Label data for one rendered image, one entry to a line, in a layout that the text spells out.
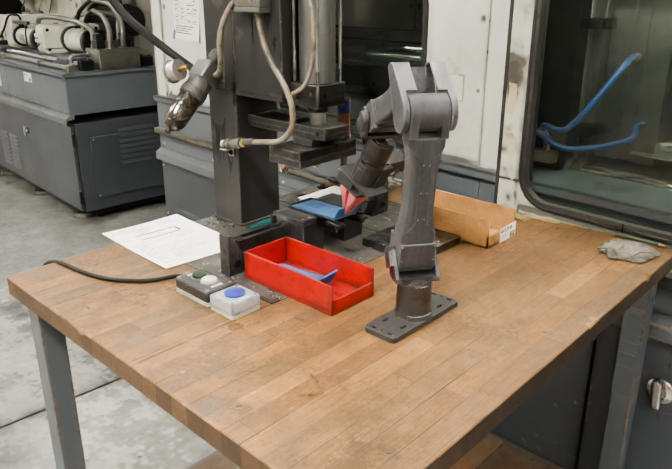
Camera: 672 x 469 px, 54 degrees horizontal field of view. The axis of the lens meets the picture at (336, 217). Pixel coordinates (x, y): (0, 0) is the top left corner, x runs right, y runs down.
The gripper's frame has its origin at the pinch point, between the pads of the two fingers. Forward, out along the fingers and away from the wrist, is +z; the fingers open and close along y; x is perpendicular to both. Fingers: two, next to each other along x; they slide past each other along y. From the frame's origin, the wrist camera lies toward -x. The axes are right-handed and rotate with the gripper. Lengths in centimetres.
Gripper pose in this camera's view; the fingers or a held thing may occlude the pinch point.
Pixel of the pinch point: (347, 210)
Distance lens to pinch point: 145.3
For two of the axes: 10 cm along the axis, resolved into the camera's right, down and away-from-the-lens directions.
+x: -6.8, 2.2, -7.0
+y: -6.3, -6.5, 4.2
